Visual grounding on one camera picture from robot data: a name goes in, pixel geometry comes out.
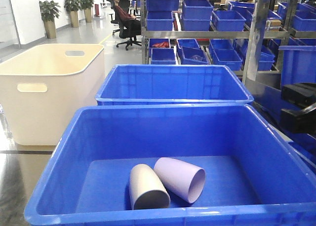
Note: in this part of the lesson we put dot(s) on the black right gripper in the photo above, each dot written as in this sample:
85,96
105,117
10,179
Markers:
300,116

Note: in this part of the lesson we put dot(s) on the purple plastic cup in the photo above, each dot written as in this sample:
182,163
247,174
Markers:
184,179

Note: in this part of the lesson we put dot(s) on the beige plastic cup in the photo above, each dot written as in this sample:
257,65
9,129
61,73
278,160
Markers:
146,190

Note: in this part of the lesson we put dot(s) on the tall blue bin right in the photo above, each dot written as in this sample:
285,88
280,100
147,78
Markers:
299,64

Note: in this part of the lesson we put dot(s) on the blue bin lower right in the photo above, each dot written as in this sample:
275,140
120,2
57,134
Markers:
223,53

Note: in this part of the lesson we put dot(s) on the far large blue bin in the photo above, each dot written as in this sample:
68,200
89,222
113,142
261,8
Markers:
171,84

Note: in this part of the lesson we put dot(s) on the large blue bin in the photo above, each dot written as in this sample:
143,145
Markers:
171,84
253,176

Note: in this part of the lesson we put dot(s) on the blue bin upper right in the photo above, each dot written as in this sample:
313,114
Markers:
228,21

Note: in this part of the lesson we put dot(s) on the tilted blue bin lower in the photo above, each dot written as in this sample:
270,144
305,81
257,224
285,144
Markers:
193,56

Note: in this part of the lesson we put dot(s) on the blue bin upper middle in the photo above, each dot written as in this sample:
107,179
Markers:
196,15

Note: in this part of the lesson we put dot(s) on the blue bin lower left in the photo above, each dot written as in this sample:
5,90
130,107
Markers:
165,56

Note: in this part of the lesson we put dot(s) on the blue bin below upper left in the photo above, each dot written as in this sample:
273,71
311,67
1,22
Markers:
160,21

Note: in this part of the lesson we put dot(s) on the near large blue bin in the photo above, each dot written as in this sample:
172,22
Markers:
253,176

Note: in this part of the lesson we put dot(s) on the steel shelf rack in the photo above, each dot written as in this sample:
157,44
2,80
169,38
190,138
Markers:
256,34

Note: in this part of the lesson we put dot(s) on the black office chair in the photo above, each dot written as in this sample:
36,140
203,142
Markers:
126,32

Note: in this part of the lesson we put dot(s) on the seated person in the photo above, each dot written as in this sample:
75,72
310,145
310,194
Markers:
135,25

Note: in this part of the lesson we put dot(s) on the potted plant right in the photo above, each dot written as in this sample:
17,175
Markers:
86,6

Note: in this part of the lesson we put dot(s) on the potted plant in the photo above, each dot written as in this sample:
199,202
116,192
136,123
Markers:
72,7
86,6
49,11

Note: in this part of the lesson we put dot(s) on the potted plant middle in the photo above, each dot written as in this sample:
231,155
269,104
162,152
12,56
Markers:
72,7

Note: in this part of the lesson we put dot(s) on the cream plastic tub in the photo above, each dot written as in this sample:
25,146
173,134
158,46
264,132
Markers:
42,87

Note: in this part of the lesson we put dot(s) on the potted plant left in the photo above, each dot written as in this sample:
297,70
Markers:
49,11

